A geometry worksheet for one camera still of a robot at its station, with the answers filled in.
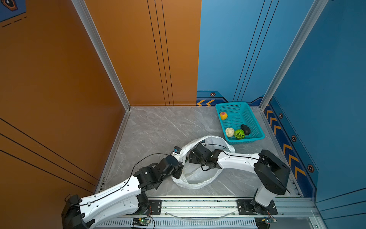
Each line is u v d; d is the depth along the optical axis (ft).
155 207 2.42
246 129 3.27
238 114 3.71
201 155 2.20
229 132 3.17
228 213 2.38
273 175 1.50
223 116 3.56
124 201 1.91
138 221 2.33
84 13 2.33
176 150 2.16
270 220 2.28
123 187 1.59
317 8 2.29
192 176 2.72
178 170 2.16
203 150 2.23
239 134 3.15
